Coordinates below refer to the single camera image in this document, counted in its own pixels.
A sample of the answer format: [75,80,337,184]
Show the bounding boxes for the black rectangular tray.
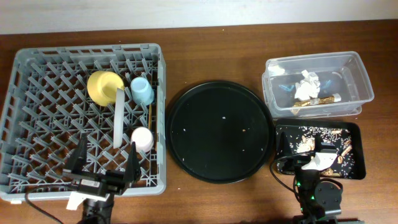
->
[275,118,366,180]

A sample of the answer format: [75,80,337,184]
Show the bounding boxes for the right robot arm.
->
[270,133,363,224]

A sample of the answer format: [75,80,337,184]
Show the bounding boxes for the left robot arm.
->
[63,134,141,223]

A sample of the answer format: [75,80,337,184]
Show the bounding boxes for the clear plastic bin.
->
[262,51,374,119]

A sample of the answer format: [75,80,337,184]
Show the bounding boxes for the grey dishwasher rack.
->
[1,44,167,203]

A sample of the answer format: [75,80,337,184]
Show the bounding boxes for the food scraps and rice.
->
[276,125,359,179]

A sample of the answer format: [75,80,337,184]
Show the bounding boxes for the white tissue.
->
[294,70,320,101]

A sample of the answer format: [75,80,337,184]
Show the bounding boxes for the gold foil wrapper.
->
[291,93,341,114]

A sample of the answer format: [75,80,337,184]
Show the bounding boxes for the light grey plate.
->
[113,88,125,149]

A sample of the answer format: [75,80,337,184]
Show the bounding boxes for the round black tray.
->
[166,81,275,184]

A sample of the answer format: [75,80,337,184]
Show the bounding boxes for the yellow bowl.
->
[87,71,124,106]

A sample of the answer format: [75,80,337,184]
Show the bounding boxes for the pink plastic cup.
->
[131,127,154,152]

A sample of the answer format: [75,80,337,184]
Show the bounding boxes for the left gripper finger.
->
[123,141,141,183]
[63,133,88,173]

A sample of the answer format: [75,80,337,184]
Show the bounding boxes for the wooden chopstick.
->
[147,104,152,130]

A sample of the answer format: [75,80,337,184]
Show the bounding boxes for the blue plastic cup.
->
[131,77,155,106]

